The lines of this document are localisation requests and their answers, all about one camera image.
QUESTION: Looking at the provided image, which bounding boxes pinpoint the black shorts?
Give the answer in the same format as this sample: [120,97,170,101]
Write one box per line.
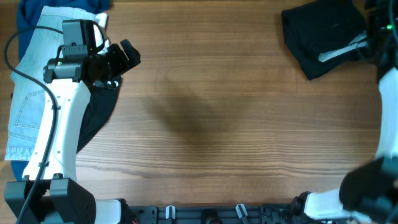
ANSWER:
[281,0,368,80]

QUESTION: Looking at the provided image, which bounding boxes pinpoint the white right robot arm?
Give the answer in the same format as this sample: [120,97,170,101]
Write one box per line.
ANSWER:
[291,1,397,223]

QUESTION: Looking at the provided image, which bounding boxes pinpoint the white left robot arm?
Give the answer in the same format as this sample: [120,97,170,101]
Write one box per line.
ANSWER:
[4,40,141,223]

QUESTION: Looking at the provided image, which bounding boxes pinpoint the black garment with white logo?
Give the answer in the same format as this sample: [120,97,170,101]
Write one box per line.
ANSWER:
[77,77,122,152]

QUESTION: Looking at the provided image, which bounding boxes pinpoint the light blue denim jeans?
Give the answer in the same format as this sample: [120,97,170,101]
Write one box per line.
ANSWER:
[5,6,97,161]

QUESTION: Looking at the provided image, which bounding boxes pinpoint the dark blue garment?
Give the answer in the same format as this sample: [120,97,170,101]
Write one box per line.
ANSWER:
[10,0,111,180]

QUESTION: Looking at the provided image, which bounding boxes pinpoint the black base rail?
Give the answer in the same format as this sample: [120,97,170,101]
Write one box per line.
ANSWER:
[129,204,310,224]

